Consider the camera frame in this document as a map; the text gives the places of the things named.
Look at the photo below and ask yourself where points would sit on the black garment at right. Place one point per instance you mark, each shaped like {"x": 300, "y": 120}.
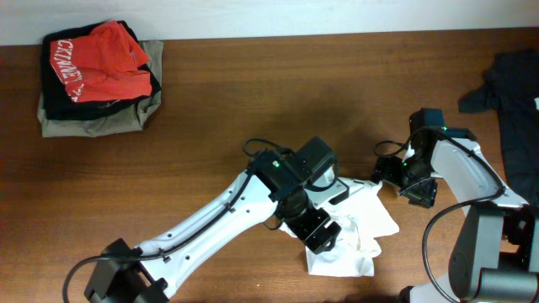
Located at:
{"x": 511, "y": 89}

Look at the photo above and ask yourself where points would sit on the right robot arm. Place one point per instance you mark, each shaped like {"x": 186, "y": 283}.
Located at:
{"x": 495, "y": 258}

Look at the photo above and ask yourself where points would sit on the red folded shirt white lettering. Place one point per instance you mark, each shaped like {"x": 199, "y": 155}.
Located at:
{"x": 101, "y": 66}

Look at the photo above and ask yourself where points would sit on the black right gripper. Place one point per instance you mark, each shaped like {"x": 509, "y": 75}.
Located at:
{"x": 421, "y": 192}

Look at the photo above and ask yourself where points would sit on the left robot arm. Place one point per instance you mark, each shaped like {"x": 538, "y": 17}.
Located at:
{"x": 279, "y": 183}

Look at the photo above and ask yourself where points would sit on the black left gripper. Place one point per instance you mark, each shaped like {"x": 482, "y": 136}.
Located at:
{"x": 317, "y": 231}

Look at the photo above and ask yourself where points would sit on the white t-shirt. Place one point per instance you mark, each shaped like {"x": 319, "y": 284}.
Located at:
{"x": 362, "y": 218}

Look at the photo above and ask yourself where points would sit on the khaki folded garment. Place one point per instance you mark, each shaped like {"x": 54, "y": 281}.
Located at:
{"x": 131, "y": 119}

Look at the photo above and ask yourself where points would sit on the black folded shirt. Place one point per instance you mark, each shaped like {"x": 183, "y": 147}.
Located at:
{"x": 58, "y": 106}

